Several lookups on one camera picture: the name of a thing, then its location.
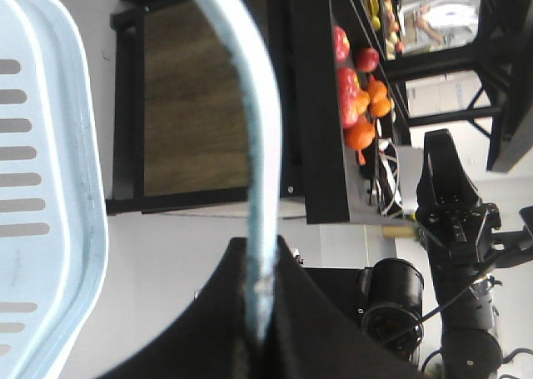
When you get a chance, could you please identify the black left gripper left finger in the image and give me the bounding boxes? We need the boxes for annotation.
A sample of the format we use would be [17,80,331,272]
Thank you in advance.
[102,237,251,378]

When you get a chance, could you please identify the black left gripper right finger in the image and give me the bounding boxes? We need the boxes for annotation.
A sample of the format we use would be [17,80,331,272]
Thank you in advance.
[262,237,422,378]

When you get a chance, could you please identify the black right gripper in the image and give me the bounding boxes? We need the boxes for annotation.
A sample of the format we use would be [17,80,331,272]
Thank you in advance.
[416,129,500,266]

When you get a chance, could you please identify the light blue plastic basket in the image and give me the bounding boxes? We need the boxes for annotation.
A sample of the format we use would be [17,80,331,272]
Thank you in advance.
[1,0,281,378]

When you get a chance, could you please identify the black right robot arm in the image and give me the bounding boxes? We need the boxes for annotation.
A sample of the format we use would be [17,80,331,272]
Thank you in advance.
[360,130,532,378]

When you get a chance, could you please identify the black fruit display rack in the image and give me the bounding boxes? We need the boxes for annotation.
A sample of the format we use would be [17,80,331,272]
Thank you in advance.
[267,0,532,225]

